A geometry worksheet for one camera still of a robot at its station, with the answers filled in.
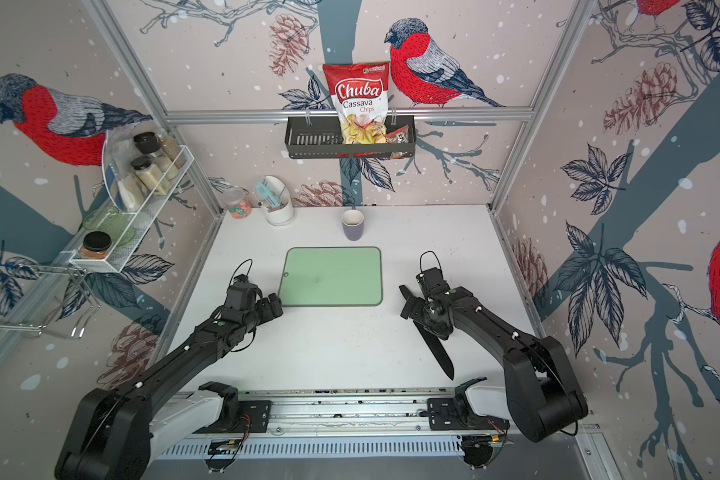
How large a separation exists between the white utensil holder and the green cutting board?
5.2 inches

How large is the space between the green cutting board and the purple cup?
0.05 m

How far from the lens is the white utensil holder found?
3.60ft

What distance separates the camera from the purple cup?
106cm

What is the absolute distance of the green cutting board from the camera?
0.97 m

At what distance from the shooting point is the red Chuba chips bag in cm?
80
